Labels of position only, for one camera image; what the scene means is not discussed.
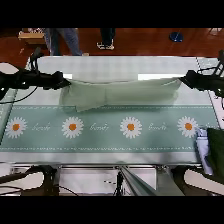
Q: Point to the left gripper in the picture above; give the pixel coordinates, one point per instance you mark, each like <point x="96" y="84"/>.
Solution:
<point x="57" y="81"/>

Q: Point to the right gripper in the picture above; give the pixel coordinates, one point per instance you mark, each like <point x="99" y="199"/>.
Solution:
<point x="191" y="80"/>

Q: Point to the pale green shirt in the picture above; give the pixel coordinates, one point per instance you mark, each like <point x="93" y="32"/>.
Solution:
<point x="116" y="93"/>

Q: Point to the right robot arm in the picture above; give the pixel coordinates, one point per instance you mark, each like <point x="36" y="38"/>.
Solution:
<point x="213" y="82"/>

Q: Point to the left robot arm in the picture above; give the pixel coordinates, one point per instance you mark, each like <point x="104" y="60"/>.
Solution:
<point x="23" y="79"/>

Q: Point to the person's legs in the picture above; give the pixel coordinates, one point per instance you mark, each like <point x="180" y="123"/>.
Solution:
<point x="65" y="40"/>
<point x="107" y="38"/>

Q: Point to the white garment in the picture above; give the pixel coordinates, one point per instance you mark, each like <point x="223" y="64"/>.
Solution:
<point x="202" y="146"/>

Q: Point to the dark green garment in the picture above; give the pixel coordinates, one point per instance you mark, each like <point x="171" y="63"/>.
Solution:
<point x="217" y="150"/>

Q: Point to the silver frame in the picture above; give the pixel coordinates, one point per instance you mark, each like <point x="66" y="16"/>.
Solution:
<point x="143" y="181"/>

